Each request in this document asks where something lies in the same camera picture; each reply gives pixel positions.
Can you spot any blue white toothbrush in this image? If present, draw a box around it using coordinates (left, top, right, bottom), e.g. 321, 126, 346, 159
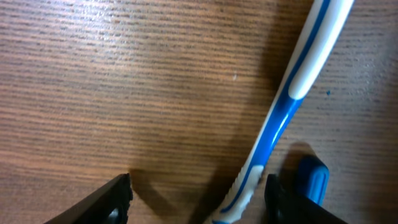
206, 0, 354, 223

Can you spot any blue disposable razor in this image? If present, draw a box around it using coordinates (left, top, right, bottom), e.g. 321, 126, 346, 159
294, 155, 330, 206

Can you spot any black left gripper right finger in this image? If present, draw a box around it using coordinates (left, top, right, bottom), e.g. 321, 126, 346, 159
264, 174, 347, 224

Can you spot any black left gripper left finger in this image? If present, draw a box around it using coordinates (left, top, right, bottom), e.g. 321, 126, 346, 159
45, 174, 133, 224

